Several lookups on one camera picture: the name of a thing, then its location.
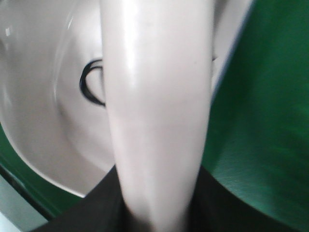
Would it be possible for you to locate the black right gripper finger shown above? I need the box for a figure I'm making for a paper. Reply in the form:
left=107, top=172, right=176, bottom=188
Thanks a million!
left=35, top=167, right=294, bottom=232

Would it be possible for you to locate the pink hand brush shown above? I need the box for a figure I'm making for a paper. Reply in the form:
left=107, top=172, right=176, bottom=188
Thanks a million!
left=100, top=0, right=214, bottom=232

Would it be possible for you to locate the thin black looped cable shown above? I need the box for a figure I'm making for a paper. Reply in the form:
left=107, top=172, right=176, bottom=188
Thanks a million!
left=79, top=58, right=106, bottom=107

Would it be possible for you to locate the pink plastic dustpan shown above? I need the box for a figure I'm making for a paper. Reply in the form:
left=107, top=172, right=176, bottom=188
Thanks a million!
left=0, top=0, right=253, bottom=197

